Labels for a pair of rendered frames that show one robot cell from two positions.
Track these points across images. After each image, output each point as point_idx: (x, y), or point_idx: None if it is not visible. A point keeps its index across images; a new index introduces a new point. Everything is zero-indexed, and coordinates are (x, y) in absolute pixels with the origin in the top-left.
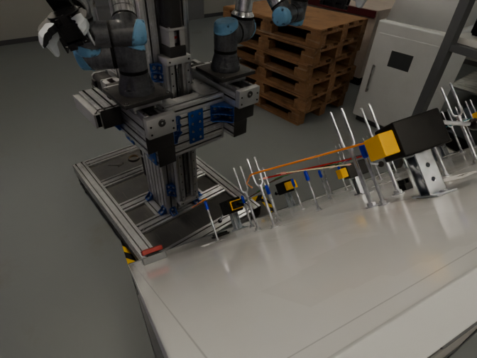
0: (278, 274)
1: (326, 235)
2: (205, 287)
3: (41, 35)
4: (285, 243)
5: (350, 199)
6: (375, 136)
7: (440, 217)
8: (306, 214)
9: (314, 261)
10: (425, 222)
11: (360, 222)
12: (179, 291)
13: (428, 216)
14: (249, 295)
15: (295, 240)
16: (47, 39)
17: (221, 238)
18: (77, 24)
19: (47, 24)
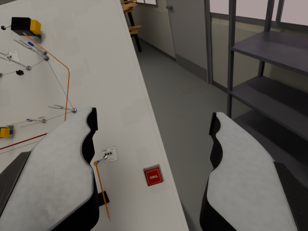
0: (96, 9)
1: (76, 33)
2: (112, 22)
3: (232, 123)
4: (85, 45)
5: (26, 117)
6: (35, 21)
7: (61, 8)
8: (52, 118)
9: (88, 9)
10: (64, 8)
11: (64, 34)
12: (118, 28)
13: (60, 12)
14: (103, 2)
15: (82, 43)
16: (214, 134)
17: (102, 167)
18: (87, 116)
19: (260, 218)
